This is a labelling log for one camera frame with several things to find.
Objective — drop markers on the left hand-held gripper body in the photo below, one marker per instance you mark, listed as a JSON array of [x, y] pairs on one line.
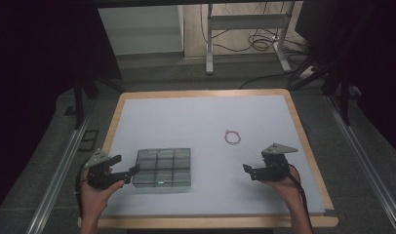
[[98, 177]]

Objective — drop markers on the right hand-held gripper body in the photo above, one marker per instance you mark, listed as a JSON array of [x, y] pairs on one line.
[[274, 165]]

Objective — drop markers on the clear plastic compartment box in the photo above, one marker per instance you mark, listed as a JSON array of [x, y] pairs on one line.
[[162, 167]]

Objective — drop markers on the red rubber band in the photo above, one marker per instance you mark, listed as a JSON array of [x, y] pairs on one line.
[[226, 136]]

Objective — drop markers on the person's left hand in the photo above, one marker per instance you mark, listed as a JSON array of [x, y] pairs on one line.
[[97, 198]]

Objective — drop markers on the person's right hand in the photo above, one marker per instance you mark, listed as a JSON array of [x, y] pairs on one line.
[[285, 187]]

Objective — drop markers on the dark metal stand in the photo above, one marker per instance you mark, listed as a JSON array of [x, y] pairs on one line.
[[79, 104], [345, 100]]

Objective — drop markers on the white table mat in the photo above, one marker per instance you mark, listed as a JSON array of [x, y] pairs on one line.
[[192, 117]]

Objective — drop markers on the white power strip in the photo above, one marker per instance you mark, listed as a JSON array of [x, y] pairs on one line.
[[308, 73]]

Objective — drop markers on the grey cabinet panel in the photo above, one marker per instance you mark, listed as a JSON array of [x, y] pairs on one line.
[[140, 29]]

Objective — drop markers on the aluminium floor rail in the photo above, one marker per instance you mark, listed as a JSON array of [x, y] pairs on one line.
[[56, 182], [365, 162]]

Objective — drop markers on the white metal desk frame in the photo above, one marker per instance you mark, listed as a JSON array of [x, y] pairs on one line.
[[245, 22]]

